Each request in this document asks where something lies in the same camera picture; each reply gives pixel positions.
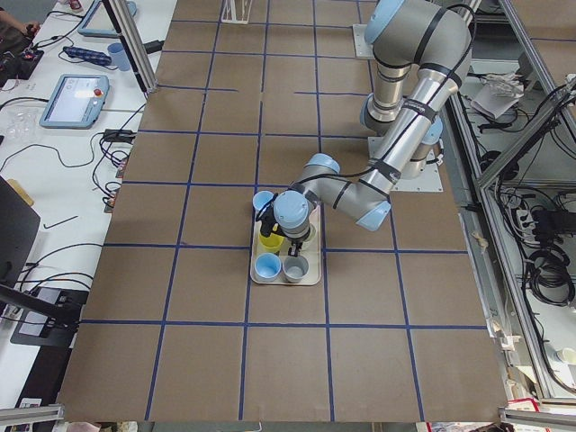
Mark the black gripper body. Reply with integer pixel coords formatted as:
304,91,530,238
256,204,311,248

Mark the black monitor stand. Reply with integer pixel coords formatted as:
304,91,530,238
0,175,89,347

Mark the black power adapter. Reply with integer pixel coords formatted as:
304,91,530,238
103,129,136,144

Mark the blue power strip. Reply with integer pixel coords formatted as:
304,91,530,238
62,46,112,67

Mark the blue cup on desk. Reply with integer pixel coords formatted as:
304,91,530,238
107,42,131,72

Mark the teach pendant near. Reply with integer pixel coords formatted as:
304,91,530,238
39,74,110,130

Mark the yellow plastic cup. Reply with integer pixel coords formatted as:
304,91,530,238
258,233,284,253

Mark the aluminium frame post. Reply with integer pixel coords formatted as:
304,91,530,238
103,0,158,95

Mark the crumpled white paper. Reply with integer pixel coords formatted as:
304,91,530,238
471,72,524,120

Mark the light blue cup far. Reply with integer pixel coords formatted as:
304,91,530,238
253,253,283,284

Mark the white wire cup rack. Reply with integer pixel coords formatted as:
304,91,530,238
220,0,253,24

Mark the black allen key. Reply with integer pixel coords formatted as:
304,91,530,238
42,215,78,230

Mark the light blue cup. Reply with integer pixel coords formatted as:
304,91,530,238
252,190,275,213
253,253,283,284

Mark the light blue cup near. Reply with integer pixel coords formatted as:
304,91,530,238
252,190,275,213

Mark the cream plastic tray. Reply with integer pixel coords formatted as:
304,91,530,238
250,191,322,285

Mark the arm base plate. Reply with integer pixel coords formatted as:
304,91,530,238
370,139,443,194
352,23,374,59

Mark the grey plastic cup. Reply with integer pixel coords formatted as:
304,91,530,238
283,256,310,284

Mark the teach pendant far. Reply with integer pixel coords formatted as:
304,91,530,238
77,1,118,38

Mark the teach pendant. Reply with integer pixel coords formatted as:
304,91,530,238
77,1,118,38
39,74,110,130

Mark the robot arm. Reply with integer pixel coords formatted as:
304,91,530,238
256,1,476,256

